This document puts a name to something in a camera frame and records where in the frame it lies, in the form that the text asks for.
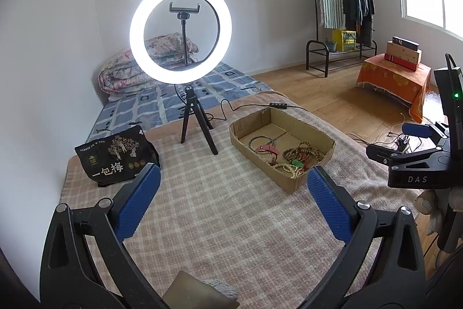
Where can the red flat box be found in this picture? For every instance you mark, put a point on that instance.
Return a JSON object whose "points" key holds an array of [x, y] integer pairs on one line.
{"points": [[398, 62]]}

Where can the blue patterned bed sheet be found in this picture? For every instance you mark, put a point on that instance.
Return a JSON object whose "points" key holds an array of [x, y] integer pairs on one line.
{"points": [[152, 106]]}

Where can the person's right hand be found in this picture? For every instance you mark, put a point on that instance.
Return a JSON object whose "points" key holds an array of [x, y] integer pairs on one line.
{"points": [[427, 204]]}

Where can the black metal clothes rack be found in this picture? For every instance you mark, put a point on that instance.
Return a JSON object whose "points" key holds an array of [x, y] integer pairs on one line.
{"points": [[316, 44]]}

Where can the beige plaid blanket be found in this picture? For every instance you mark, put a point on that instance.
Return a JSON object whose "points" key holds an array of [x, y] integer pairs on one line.
{"points": [[224, 207]]}

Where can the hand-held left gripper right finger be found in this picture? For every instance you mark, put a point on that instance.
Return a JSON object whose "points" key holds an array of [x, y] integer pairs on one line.
{"points": [[331, 207]]}

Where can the cardboard box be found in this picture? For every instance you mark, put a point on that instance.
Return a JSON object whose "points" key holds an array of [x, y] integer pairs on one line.
{"points": [[287, 183]]}

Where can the black printed snack bag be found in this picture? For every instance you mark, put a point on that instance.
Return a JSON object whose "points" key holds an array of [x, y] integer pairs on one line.
{"points": [[108, 167]]}

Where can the small potted plant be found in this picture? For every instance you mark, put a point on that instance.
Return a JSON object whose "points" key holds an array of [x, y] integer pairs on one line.
{"points": [[331, 45]]}

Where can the dark hanging clothes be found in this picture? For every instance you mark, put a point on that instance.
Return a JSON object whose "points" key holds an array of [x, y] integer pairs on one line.
{"points": [[356, 1]]}

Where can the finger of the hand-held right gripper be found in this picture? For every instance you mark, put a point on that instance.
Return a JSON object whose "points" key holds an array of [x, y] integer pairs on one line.
{"points": [[394, 154], [416, 130]]}

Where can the dark flat box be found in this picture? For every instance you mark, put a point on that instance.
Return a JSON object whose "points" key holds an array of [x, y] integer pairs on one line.
{"points": [[405, 42]]}

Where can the folded floral quilt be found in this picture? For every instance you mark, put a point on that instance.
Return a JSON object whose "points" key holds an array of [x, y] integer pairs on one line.
{"points": [[119, 73]]}

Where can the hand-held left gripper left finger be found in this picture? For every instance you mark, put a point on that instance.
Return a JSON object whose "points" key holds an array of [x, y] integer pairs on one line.
{"points": [[139, 200]]}

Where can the yellow box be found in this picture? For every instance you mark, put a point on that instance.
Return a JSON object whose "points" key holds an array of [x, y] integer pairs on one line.
{"points": [[344, 40]]}

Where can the dark thin bangle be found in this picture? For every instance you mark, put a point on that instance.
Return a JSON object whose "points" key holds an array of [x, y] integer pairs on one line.
{"points": [[260, 137]]}

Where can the orange cloth covered table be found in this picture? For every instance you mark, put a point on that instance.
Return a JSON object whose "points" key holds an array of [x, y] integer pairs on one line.
{"points": [[390, 81]]}

